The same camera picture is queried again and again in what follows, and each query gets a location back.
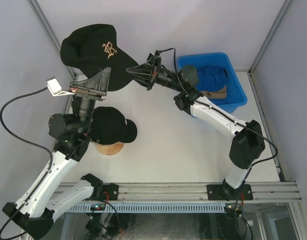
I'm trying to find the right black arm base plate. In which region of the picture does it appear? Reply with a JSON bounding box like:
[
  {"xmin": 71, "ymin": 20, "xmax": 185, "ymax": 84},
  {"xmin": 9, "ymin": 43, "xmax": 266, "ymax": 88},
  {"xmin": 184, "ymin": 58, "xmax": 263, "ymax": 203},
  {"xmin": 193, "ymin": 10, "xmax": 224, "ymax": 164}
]
[{"xmin": 206, "ymin": 184, "xmax": 254, "ymax": 201}]

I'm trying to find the aluminium frame post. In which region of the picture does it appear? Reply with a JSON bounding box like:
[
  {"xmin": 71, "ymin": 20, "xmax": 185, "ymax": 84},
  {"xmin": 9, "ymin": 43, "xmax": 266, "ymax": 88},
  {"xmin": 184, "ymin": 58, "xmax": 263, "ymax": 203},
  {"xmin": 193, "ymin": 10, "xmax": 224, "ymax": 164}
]
[
  {"xmin": 27, "ymin": 0, "xmax": 78, "ymax": 78},
  {"xmin": 248, "ymin": 0, "xmax": 295, "ymax": 75}
]

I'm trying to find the right black camera cable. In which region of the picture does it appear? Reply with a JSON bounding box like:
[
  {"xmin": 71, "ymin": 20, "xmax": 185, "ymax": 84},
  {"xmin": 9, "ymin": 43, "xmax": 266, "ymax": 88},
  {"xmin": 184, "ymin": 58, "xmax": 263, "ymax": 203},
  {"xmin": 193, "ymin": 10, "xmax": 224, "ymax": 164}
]
[{"xmin": 155, "ymin": 47, "xmax": 279, "ymax": 238}]

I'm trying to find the left aluminium frame post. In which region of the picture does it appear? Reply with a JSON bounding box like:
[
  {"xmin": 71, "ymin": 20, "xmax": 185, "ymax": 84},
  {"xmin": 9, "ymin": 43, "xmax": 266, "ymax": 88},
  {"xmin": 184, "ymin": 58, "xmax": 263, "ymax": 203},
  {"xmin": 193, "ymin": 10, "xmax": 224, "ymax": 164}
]
[{"xmin": 27, "ymin": 0, "xmax": 78, "ymax": 78}]

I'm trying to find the blue baseball cap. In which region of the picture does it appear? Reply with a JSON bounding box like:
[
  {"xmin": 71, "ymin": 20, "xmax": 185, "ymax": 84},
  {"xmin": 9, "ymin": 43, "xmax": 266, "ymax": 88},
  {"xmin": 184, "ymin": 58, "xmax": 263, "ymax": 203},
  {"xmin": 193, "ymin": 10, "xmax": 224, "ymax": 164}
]
[{"xmin": 196, "ymin": 65, "xmax": 228, "ymax": 92}]

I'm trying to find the black camera cable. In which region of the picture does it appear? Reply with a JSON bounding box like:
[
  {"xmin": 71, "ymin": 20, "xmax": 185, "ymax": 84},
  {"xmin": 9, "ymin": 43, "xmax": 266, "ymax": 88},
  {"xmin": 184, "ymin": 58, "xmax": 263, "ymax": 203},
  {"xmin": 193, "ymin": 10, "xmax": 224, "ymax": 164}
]
[
  {"xmin": 155, "ymin": 47, "xmax": 279, "ymax": 238},
  {"xmin": 0, "ymin": 86, "xmax": 54, "ymax": 240}
]

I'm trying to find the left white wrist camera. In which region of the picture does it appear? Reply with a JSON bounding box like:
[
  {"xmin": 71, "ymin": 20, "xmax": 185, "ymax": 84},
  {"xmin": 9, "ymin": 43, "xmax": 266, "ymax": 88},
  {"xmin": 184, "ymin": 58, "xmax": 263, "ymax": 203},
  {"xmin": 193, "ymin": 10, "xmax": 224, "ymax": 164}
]
[{"xmin": 46, "ymin": 78, "xmax": 74, "ymax": 97}]

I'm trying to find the tan cap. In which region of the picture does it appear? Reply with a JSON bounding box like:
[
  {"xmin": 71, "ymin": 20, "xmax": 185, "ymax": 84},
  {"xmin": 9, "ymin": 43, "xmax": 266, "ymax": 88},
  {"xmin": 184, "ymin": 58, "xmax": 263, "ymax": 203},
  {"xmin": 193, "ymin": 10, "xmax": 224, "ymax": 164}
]
[{"xmin": 201, "ymin": 86, "xmax": 227, "ymax": 100}]

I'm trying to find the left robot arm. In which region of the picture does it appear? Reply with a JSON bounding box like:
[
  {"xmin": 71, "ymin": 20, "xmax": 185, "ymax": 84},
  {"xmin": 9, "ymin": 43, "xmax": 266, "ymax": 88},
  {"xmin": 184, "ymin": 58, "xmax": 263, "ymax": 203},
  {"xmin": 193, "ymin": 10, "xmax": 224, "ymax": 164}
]
[{"xmin": 2, "ymin": 67, "xmax": 112, "ymax": 240}]

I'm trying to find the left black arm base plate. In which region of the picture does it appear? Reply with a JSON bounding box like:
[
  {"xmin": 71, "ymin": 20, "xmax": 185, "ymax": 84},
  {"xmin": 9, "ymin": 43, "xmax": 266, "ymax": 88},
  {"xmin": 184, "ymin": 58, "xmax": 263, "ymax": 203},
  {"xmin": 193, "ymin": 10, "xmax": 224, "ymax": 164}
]
[{"xmin": 90, "ymin": 183, "xmax": 119, "ymax": 202}]

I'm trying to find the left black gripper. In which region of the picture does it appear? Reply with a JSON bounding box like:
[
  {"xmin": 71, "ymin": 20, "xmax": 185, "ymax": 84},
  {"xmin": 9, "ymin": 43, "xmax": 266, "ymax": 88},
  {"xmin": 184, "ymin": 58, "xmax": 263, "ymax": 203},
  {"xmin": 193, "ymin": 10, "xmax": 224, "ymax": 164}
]
[{"xmin": 69, "ymin": 67, "xmax": 111, "ymax": 135}]

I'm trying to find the right aluminium frame post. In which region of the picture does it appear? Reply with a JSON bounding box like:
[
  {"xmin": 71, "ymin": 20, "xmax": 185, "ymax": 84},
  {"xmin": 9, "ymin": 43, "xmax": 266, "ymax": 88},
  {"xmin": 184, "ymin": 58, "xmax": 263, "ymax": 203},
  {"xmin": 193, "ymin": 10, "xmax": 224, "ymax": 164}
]
[{"xmin": 248, "ymin": 0, "xmax": 295, "ymax": 75}]

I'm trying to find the grey slotted cable duct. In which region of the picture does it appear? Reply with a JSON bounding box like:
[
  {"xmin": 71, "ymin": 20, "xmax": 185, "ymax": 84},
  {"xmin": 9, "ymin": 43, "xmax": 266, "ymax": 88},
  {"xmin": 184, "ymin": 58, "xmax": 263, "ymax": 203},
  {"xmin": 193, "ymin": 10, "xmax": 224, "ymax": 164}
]
[{"xmin": 66, "ymin": 202, "xmax": 226, "ymax": 214}]

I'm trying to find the aluminium front rail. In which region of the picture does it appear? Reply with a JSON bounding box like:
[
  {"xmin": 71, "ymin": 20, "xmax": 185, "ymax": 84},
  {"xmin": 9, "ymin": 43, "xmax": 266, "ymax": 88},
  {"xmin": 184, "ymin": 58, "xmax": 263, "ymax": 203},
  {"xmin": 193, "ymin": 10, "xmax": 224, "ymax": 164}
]
[{"xmin": 53, "ymin": 181, "xmax": 302, "ymax": 204}]

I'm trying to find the blue plastic bin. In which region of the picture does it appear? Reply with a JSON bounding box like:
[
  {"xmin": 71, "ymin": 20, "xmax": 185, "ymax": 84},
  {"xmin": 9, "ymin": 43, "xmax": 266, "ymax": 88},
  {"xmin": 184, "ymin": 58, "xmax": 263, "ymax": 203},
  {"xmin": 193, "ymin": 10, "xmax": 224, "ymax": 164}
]
[{"xmin": 176, "ymin": 52, "xmax": 248, "ymax": 113}]

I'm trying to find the black baseball cap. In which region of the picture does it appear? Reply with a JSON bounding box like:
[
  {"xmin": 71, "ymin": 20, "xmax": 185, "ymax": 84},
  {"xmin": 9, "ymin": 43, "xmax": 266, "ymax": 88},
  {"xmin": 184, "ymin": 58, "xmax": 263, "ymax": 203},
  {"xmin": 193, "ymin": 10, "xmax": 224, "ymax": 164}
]
[{"xmin": 88, "ymin": 106, "xmax": 138, "ymax": 145}]

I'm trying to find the left black camera cable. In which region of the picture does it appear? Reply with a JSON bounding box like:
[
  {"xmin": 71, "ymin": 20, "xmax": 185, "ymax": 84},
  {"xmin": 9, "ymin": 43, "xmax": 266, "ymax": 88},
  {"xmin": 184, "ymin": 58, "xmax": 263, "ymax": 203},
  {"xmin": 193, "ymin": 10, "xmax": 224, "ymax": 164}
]
[{"xmin": 0, "ymin": 86, "xmax": 54, "ymax": 240}]

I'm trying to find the black cap gold logo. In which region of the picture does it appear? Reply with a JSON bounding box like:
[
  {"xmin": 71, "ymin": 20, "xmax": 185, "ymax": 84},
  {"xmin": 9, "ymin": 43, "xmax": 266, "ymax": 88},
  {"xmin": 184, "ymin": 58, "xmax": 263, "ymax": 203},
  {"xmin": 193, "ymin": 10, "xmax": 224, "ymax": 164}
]
[{"xmin": 60, "ymin": 23, "xmax": 138, "ymax": 92}]

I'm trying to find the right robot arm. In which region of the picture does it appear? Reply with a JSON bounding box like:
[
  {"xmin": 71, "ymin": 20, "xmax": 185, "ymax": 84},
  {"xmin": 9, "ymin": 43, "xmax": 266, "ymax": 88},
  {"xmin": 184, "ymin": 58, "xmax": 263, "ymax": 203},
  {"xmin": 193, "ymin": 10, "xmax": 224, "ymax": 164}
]
[{"xmin": 126, "ymin": 50, "xmax": 265, "ymax": 201}]

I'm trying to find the wooden hat stand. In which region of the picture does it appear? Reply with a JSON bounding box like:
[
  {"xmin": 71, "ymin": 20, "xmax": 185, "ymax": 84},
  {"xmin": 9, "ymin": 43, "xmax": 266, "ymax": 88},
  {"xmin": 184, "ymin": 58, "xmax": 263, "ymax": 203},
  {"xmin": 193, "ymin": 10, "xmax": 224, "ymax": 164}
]
[{"xmin": 95, "ymin": 142, "xmax": 125, "ymax": 156}]

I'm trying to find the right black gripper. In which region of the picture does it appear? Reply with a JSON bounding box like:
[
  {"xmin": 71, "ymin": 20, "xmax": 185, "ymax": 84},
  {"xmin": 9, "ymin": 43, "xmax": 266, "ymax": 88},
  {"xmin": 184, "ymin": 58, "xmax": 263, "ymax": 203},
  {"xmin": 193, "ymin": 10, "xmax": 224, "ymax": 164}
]
[{"xmin": 125, "ymin": 56, "xmax": 184, "ymax": 93}]

